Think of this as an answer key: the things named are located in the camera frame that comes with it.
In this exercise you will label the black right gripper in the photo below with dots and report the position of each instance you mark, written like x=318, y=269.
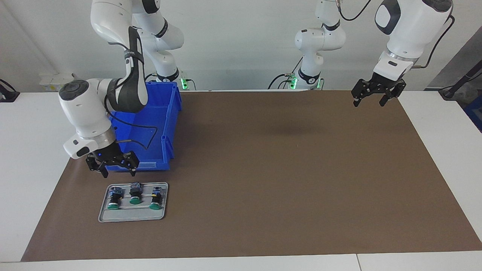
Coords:
x=111, y=155

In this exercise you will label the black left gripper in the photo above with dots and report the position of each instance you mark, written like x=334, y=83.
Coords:
x=380, y=83

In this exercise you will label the green push button switch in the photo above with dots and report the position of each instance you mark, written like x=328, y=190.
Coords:
x=135, y=194
x=114, y=199
x=155, y=199

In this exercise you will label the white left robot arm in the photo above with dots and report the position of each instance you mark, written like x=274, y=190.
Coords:
x=410, y=26

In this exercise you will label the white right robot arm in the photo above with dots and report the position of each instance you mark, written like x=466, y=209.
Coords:
x=86, y=109

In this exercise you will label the silver metal tray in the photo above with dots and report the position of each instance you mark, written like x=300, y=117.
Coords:
x=131, y=214

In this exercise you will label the blue plastic storage bin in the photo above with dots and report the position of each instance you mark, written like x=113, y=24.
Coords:
x=158, y=113

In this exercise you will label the green lit base connector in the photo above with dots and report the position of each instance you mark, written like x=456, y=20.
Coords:
x=184, y=82
x=293, y=82

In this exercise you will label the black stand pole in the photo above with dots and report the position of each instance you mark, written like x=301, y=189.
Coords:
x=465, y=77

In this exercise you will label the white socket box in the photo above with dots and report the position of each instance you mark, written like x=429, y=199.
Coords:
x=52, y=81

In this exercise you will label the blue crate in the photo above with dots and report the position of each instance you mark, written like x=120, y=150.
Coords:
x=476, y=113

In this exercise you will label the brown paper table mat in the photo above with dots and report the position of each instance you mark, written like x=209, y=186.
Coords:
x=263, y=188

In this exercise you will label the black clamp mount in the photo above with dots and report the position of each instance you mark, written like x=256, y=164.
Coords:
x=9, y=96

